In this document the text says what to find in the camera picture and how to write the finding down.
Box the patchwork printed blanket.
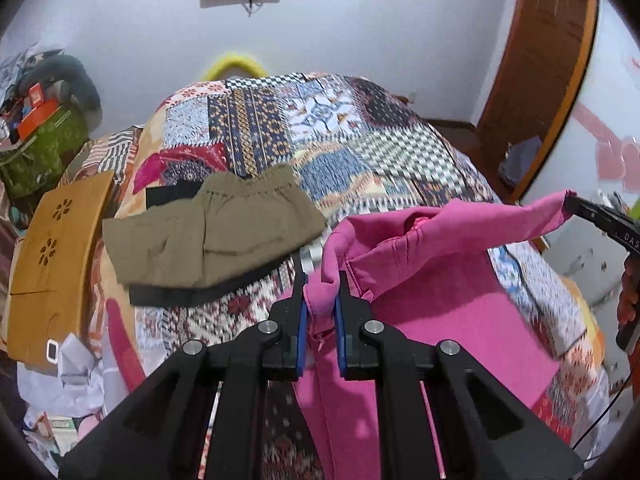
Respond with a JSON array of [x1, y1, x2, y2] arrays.
[[90, 72, 612, 480]]

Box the black folded garment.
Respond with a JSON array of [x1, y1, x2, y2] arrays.
[[129, 180, 311, 307]]

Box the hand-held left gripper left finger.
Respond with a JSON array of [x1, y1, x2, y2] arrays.
[[59, 271, 308, 480]]

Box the khaki folded shorts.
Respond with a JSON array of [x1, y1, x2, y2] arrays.
[[102, 164, 328, 290]]

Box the pink wall decoration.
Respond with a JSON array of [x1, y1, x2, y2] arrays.
[[571, 101, 640, 181]]

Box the black cable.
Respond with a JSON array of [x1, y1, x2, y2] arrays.
[[570, 355, 640, 452]]

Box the green patterned bag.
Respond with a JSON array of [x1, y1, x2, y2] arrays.
[[0, 105, 92, 202]]

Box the wooden door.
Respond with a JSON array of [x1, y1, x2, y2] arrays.
[[474, 0, 601, 206]]

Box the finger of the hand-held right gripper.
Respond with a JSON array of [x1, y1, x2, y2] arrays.
[[564, 195, 623, 235]]

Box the orange box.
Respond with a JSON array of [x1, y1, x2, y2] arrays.
[[18, 84, 62, 137]]

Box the wooden board with flower cutouts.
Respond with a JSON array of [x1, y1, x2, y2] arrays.
[[7, 170, 116, 372]]

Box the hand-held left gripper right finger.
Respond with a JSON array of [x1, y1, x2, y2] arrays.
[[334, 270, 586, 480]]

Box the person's right hand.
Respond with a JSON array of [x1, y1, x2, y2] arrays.
[[617, 259, 640, 330]]

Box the blue-grey cloth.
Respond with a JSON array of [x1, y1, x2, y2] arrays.
[[499, 135, 544, 191]]

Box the yellow ring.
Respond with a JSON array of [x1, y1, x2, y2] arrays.
[[200, 50, 267, 82]]

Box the grey cloth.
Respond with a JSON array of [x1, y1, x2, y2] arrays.
[[20, 54, 104, 122]]

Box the pink pants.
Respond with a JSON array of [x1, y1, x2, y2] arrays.
[[297, 190, 578, 480]]

